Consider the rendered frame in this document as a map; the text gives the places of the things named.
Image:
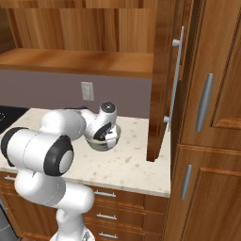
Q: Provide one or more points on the open wooden wall cabinet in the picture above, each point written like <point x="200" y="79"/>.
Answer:
<point x="78" y="59"/>

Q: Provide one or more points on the grey appliance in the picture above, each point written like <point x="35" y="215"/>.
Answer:
<point x="5" y="222"/>

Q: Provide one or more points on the silver metal bowl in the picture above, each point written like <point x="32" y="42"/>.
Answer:
<point x="94" y="145"/>

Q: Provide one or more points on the lower wooden cupboard door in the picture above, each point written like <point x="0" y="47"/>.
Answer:
<point x="213" y="200"/>

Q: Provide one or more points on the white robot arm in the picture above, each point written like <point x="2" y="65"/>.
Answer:
<point x="37" y="150"/>

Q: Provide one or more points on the wooden drawer front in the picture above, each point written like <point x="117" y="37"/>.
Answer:
<point x="128" y="218"/>
<point x="8" y="183"/>
<point x="128" y="197"/>
<point x="131" y="234"/>

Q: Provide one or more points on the open wooden cabinet door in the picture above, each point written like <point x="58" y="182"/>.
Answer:
<point x="158" y="94"/>

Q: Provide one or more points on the black hob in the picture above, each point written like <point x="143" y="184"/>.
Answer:
<point x="11" y="117"/>

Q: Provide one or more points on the tall wooden cupboard door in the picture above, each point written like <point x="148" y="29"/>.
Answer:
<point x="219" y="62"/>

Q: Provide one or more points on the white wall outlet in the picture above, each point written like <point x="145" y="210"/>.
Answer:
<point x="87" y="91"/>

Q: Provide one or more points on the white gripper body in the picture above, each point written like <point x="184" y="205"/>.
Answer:
<point x="110" y="138"/>

